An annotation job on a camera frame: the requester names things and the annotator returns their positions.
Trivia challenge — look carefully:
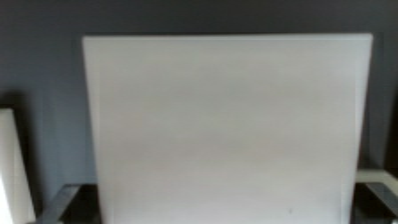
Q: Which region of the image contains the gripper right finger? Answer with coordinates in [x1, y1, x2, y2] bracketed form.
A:
[354, 169, 398, 224]

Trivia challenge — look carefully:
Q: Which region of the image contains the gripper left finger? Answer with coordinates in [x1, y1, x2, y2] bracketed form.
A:
[36, 184, 98, 224]

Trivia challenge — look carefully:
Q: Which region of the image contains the white cabinet top block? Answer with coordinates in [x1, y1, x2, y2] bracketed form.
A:
[83, 34, 373, 224]

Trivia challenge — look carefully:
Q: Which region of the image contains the white U-shaped obstacle fence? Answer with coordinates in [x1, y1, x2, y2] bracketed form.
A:
[0, 109, 36, 224]

